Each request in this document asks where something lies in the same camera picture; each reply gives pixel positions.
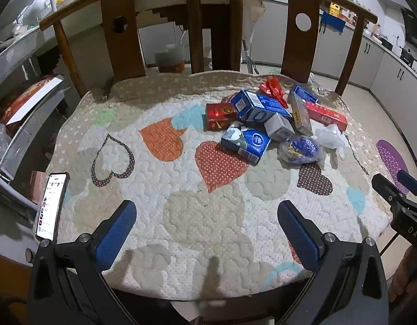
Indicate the purple plastic waste basket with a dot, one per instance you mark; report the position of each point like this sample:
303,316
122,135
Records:
393,162

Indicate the long red cigarette box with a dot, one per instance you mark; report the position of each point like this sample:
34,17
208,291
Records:
326,116

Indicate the white plastic bag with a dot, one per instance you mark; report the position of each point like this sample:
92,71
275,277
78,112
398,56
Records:
332,138

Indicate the cartoon playing card box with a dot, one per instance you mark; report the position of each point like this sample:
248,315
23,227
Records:
300,114

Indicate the blue cloth on cabinet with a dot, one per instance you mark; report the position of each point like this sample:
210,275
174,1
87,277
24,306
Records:
332,21

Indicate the grey small box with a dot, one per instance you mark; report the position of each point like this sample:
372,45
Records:
279,128

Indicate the blue tissue pack box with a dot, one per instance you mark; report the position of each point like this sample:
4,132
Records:
249,143

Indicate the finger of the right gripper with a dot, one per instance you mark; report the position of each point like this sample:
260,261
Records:
408,181
389,192

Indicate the blue milk carton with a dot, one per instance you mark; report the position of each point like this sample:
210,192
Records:
253,107

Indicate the metal shelf rack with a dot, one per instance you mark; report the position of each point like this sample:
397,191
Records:
34,103

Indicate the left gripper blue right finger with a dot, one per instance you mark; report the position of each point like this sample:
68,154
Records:
303,235

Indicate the yellow container on counter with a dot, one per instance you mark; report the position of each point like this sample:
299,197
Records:
334,9

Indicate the red Shuangxi cigarette box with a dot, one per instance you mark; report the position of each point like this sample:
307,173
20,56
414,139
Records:
220,115

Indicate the person's right hand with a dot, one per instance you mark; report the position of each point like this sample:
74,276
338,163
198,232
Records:
405,277

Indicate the blue foil snack bag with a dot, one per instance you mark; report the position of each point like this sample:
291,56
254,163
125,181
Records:
302,150

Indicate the wooden chair backrest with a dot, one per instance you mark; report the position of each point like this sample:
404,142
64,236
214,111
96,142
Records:
121,33

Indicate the quilted heart pattern mat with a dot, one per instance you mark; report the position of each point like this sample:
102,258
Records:
206,223

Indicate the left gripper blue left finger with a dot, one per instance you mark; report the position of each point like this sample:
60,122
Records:
110,235

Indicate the red plastic wrapper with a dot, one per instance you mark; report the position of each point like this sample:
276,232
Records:
272,88

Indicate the smartphone with lit screen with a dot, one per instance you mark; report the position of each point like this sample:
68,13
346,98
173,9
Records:
50,205

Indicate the white plastic bucket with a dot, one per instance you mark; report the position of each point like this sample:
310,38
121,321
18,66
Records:
170,59

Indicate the blue medicine box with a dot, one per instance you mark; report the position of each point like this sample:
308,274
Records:
304,94

